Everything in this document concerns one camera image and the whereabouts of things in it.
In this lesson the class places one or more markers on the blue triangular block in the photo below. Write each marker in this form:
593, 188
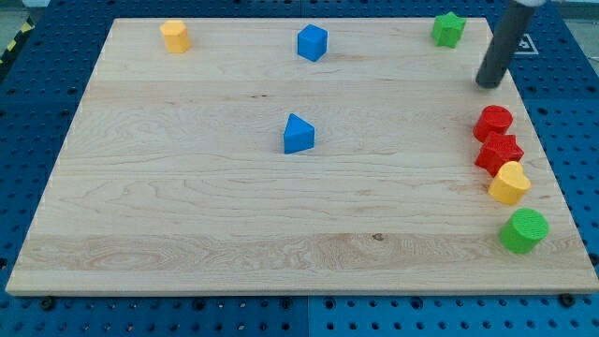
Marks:
298, 136

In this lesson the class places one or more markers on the green star block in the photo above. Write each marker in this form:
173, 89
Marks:
447, 30

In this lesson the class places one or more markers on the yellow black hazard tape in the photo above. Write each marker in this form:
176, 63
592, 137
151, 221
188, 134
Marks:
16, 44

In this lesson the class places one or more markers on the blue cube block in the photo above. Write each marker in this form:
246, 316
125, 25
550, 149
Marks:
312, 42

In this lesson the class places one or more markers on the yellow heart block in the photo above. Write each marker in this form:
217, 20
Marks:
510, 184

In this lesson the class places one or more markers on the red cylinder block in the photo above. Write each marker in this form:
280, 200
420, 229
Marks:
493, 118

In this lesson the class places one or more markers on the green cylinder block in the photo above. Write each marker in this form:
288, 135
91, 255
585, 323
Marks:
524, 229

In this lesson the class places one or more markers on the black screw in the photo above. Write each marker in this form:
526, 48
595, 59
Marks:
567, 300
46, 303

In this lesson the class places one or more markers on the black screw bottom left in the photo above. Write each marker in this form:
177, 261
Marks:
46, 303

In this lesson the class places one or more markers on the light wooden board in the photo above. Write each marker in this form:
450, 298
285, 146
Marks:
173, 180

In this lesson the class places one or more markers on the yellow hexagonal block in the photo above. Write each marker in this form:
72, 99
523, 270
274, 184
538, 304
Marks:
175, 36

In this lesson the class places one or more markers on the red star block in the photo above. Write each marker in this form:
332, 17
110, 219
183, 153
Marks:
496, 150

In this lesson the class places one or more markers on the black screw bottom right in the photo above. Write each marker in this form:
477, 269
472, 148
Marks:
567, 300

